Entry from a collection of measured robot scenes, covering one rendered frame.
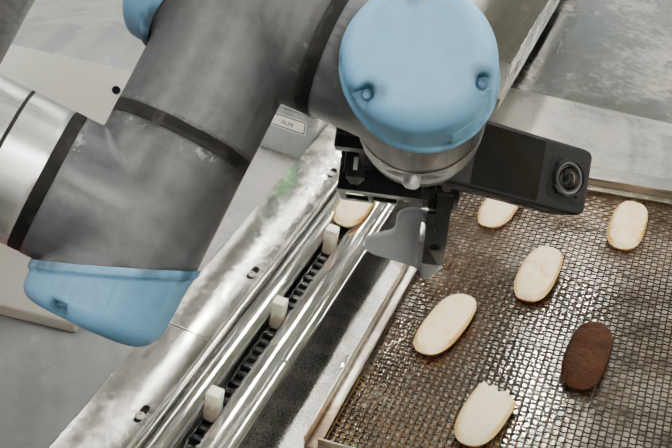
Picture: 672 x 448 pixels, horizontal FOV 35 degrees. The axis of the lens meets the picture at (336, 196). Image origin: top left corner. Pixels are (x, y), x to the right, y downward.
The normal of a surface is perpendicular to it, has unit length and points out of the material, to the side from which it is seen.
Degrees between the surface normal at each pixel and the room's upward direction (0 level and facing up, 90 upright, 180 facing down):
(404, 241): 106
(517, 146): 55
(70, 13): 0
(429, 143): 132
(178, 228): 68
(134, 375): 0
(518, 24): 0
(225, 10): 49
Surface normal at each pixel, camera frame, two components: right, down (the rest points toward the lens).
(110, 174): 0.36, -0.38
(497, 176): 0.45, -0.01
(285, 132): -0.36, 0.47
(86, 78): -0.03, -0.16
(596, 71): 0.16, -0.82
